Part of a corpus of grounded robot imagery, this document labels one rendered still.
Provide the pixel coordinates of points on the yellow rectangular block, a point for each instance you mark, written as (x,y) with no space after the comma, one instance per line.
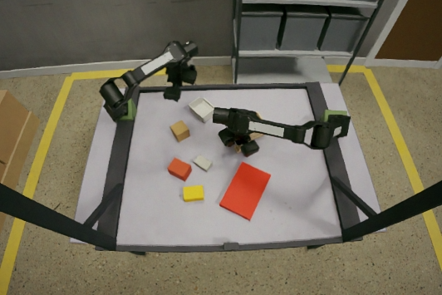
(193,193)

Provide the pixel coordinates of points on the tan cube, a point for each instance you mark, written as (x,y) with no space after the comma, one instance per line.
(181,131)

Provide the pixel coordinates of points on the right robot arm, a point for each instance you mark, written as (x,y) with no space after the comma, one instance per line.
(240,122)

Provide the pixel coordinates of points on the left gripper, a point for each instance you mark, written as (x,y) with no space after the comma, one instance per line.
(173,93)

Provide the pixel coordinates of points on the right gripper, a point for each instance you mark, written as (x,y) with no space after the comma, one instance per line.
(248,148)

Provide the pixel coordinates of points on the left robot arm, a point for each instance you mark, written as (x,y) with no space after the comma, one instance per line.
(173,56)

